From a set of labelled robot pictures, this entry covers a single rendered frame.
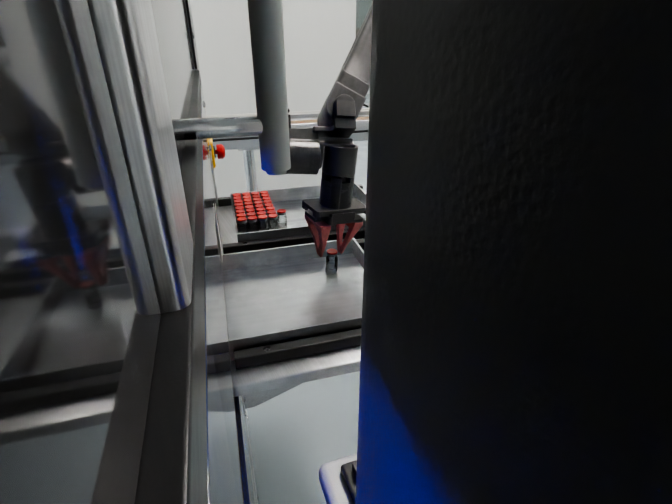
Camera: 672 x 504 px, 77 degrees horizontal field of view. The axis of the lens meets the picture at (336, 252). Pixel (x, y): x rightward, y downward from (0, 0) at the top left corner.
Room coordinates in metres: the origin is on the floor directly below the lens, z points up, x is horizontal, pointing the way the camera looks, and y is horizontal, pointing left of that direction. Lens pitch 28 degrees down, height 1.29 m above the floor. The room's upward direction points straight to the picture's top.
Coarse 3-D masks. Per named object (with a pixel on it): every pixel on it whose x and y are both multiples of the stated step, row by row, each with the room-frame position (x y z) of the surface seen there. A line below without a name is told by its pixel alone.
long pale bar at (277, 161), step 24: (264, 0) 0.34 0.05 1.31; (264, 24) 0.34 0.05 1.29; (264, 48) 0.34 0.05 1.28; (264, 72) 0.34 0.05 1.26; (264, 96) 0.34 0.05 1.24; (192, 120) 0.33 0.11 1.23; (216, 120) 0.34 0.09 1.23; (240, 120) 0.34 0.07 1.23; (264, 120) 0.34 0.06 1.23; (264, 144) 0.34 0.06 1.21; (288, 144) 0.35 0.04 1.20; (264, 168) 0.34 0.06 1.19; (288, 168) 0.35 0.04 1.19
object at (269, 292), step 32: (224, 256) 0.70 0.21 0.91; (256, 256) 0.71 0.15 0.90; (288, 256) 0.73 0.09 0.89; (352, 256) 0.75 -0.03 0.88; (224, 288) 0.63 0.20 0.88; (256, 288) 0.63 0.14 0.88; (288, 288) 0.63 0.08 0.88; (320, 288) 0.63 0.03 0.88; (352, 288) 0.63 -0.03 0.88; (256, 320) 0.54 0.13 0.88; (288, 320) 0.54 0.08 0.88; (320, 320) 0.54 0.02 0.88; (352, 320) 0.50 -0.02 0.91
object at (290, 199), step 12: (240, 192) 1.04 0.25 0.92; (276, 192) 1.07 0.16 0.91; (288, 192) 1.08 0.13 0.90; (300, 192) 1.09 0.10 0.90; (312, 192) 1.09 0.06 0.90; (360, 192) 1.07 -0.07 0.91; (276, 204) 1.04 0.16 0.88; (288, 204) 1.04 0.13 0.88; (300, 204) 1.04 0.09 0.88; (288, 216) 0.96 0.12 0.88; (300, 216) 0.96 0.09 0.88; (288, 228) 0.82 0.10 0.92; (300, 228) 0.83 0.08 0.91; (348, 228) 0.85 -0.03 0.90; (240, 240) 0.79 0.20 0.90; (252, 240) 0.80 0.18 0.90
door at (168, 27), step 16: (160, 0) 0.32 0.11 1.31; (176, 0) 0.58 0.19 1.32; (160, 16) 0.30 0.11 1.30; (176, 16) 0.51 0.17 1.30; (160, 32) 0.28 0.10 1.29; (176, 32) 0.46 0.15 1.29; (160, 48) 0.26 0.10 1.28; (176, 48) 0.42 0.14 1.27; (176, 64) 0.38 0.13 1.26; (176, 80) 0.35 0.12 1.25; (176, 96) 0.32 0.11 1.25; (176, 112) 0.29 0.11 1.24; (176, 128) 0.27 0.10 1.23; (176, 144) 0.25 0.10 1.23
